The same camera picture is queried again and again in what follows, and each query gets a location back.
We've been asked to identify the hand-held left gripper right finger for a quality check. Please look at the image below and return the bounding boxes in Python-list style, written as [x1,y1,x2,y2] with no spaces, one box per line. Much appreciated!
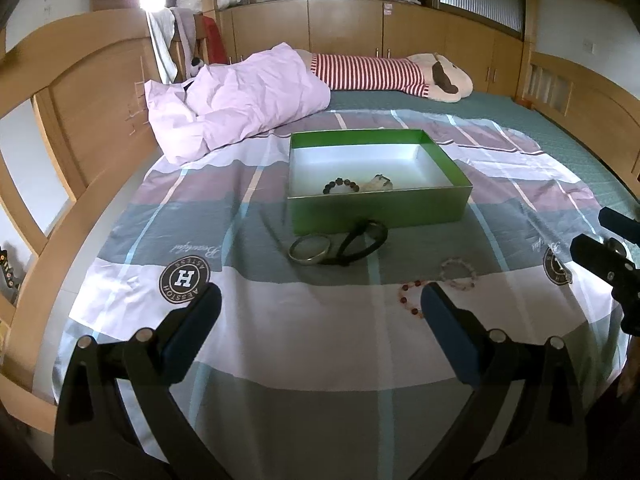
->
[420,281,587,480]

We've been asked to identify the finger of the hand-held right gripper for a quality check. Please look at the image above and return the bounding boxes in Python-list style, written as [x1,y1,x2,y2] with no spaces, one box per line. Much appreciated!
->
[570,234,640,307]
[598,206,640,246]

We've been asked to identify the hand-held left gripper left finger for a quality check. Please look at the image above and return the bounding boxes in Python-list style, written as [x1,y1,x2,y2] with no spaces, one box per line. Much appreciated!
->
[52,282,223,480]

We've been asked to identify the red bead bracelet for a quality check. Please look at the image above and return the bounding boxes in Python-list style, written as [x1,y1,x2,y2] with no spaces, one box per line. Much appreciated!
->
[398,280,441,320]

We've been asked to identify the green cardboard box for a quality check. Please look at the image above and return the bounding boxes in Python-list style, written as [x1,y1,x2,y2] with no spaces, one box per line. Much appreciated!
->
[286,129,473,235]

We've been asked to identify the white wristwatch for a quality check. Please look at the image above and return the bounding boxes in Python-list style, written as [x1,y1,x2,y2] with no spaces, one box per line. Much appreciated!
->
[361,173,396,192]

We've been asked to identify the dark brown bead bracelet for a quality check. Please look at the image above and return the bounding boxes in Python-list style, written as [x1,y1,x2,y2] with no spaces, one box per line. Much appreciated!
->
[322,176,361,196]

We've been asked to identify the plaid bedsheet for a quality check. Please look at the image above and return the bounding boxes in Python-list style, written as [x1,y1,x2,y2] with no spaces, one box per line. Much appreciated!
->
[52,110,626,466]

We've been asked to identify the wooden bed footboard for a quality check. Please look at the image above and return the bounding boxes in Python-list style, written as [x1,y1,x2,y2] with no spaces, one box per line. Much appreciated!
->
[520,51,640,181]

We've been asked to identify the silver bangle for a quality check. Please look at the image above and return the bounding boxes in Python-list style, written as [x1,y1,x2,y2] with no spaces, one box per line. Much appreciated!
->
[288,235,332,266]

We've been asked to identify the black wristwatch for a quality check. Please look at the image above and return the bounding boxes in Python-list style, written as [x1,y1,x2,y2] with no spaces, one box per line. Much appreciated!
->
[320,216,389,266]

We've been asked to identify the green bed mat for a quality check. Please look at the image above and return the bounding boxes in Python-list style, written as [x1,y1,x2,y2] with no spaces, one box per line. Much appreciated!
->
[320,91,640,221]

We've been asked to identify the yellow black toy excavator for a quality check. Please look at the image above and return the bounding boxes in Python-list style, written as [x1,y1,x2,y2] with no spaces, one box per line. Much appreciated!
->
[0,247,26,301]

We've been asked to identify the pink pillow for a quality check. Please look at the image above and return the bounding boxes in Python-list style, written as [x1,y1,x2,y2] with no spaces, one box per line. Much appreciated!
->
[145,43,331,165]

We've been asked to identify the wooden bed headboard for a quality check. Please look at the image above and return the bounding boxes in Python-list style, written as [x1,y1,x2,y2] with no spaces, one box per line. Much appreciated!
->
[0,9,166,431]

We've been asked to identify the striped shirt plush toy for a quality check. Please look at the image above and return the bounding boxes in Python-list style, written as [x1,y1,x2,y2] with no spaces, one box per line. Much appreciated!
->
[295,50,475,104]

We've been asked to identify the red hanging garment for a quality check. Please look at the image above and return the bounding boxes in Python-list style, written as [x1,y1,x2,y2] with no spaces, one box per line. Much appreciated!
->
[202,16,227,63]

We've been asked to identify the white hanging garment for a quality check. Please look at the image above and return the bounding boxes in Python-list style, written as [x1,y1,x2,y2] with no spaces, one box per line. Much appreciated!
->
[146,9,177,83]

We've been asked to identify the grey hanging garment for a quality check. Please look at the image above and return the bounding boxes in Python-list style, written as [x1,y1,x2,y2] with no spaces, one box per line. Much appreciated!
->
[170,7,198,68]

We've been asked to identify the pale pink bead bracelet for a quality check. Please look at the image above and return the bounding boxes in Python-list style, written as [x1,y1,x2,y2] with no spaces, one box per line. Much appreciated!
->
[440,257,477,290]

